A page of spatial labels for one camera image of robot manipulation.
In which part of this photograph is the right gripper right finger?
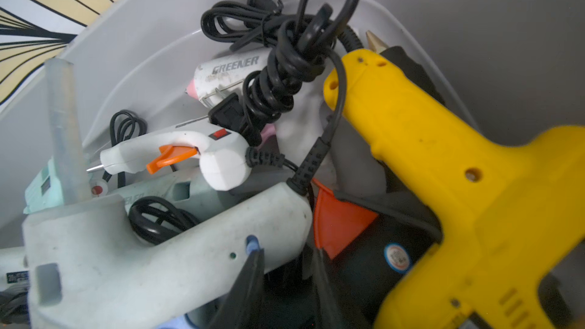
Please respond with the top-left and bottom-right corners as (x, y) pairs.
(312, 248), (347, 328)

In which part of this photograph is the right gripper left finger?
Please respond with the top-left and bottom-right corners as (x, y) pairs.
(209, 249), (265, 328)

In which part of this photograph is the black orange glue gun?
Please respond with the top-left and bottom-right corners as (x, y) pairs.
(313, 120), (443, 328)

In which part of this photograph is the small white glue gun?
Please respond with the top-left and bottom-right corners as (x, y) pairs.
(99, 122), (251, 191)

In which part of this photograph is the large white blue glue gun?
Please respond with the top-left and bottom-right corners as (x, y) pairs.
(21, 58), (314, 329)

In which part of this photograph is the yellow black glue gun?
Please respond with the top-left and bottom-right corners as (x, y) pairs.
(324, 50), (584, 328)

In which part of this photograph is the white pink glue gun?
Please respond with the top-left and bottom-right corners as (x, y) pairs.
(186, 48), (275, 147)

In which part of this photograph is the mint green glue gun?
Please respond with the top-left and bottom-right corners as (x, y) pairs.
(24, 158), (64, 215)

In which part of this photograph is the black coiled cord bundle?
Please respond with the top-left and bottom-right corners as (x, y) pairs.
(200, 0), (364, 147)

